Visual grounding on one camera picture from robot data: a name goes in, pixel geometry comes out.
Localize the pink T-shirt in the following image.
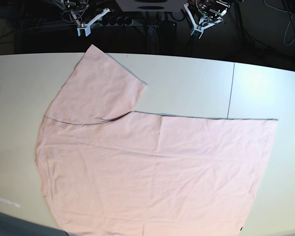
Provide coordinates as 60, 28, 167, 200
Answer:
35, 45, 278, 236

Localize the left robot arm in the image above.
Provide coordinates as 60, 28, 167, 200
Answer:
187, 0, 234, 19

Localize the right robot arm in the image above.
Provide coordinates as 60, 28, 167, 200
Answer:
52, 0, 89, 11

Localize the black power strip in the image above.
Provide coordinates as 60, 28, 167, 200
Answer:
99, 16, 133, 26

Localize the white table label sticker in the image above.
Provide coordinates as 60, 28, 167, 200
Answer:
0, 195, 21, 208

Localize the aluminium frame post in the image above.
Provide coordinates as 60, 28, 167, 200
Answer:
147, 26, 157, 54

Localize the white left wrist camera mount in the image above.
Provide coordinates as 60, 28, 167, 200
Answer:
183, 2, 224, 39

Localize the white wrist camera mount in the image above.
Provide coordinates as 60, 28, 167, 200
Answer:
77, 8, 111, 36
183, 2, 224, 39

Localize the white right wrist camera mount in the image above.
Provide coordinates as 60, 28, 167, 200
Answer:
77, 8, 111, 36

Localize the grey looped cable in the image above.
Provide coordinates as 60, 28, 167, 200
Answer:
283, 0, 295, 46

